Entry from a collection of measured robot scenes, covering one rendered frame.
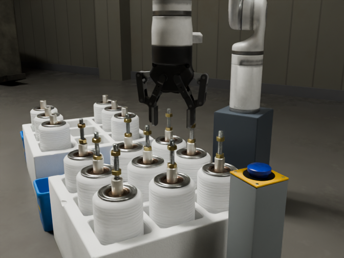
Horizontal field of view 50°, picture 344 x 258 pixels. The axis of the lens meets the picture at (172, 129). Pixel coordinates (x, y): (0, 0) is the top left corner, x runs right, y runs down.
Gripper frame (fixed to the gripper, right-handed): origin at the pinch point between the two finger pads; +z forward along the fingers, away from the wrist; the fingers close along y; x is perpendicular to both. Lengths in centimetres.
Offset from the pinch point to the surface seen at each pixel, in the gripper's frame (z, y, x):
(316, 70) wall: 15, 53, 226
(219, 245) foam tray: 26.1, 10.2, -0.3
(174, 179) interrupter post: 12.4, 0.6, -0.2
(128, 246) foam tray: 20.3, -4.7, -13.4
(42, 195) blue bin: 26.6, -38.8, 12.1
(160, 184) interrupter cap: 12.8, -1.8, -2.1
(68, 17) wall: -24, -193, 310
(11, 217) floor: 38, -54, 17
